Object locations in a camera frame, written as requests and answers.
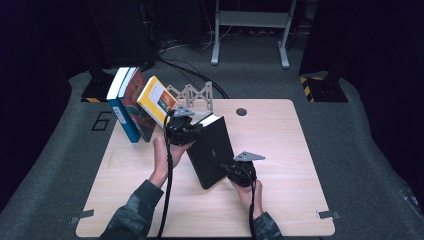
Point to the black book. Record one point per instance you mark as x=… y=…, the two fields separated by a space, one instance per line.
x=210 y=156

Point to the red illustrated book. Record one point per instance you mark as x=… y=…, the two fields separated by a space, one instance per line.
x=140 y=113

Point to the person's right hand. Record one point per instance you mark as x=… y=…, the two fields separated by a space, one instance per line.
x=246 y=196

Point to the black striped stand base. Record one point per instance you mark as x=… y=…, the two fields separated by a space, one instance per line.
x=95 y=88
x=326 y=91

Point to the person's left hand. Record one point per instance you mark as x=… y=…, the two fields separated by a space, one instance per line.
x=161 y=160

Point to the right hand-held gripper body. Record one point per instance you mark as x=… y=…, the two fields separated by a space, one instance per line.
x=243 y=173

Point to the yellow book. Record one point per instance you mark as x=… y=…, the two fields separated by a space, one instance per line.
x=156 y=100

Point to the white extendable book stand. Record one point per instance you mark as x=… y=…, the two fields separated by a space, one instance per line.
x=200 y=96

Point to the white metal stand frame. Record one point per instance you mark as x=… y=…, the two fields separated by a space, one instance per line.
x=253 y=18

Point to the grey table edge bracket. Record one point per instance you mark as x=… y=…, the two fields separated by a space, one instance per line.
x=328 y=215
x=81 y=216

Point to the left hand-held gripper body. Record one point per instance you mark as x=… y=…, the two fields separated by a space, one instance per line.
x=180 y=131

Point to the black equipment cabinet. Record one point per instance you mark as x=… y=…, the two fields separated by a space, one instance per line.
x=123 y=33

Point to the blue book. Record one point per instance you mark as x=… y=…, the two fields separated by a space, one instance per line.
x=125 y=123

